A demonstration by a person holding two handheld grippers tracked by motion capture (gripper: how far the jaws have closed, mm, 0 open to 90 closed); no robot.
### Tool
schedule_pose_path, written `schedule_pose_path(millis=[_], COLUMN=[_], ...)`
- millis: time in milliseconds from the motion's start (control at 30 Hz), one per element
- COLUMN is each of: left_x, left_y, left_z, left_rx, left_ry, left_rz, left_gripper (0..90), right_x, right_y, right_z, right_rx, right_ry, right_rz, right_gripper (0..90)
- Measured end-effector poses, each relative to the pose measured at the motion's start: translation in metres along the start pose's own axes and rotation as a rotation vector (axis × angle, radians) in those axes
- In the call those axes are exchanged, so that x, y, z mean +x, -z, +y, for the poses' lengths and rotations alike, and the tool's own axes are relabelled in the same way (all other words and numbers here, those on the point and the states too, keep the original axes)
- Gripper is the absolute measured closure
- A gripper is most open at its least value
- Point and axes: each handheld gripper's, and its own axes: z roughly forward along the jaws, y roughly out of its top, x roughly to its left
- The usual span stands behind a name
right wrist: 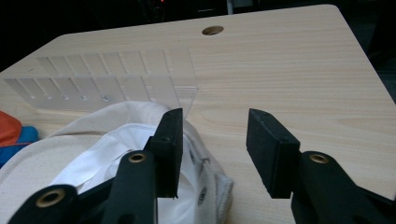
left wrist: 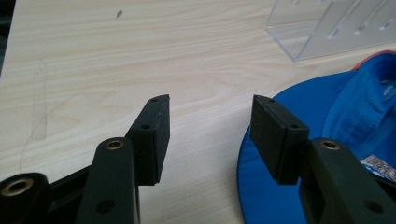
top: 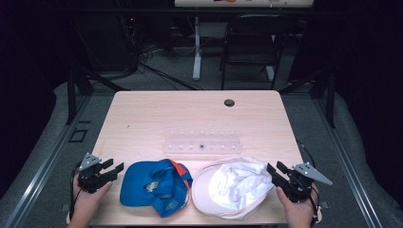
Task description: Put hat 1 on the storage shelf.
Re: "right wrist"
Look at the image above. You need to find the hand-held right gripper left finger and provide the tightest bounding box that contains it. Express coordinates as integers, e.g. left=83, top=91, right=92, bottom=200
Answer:
left=144, top=107, right=184, bottom=199

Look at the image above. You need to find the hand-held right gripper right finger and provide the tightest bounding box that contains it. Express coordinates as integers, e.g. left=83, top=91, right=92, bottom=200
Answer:
left=246, top=108, right=302, bottom=200

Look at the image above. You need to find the white cloth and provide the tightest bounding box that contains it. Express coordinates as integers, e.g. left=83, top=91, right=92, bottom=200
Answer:
left=0, top=100, right=235, bottom=224

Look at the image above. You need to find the clear acrylic rack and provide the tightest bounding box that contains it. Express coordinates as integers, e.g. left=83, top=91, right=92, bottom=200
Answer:
left=3, top=47, right=200, bottom=119

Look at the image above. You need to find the blue and orange cap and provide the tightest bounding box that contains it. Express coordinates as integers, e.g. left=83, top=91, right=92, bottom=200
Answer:
left=0, top=110, right=40, bottom=168

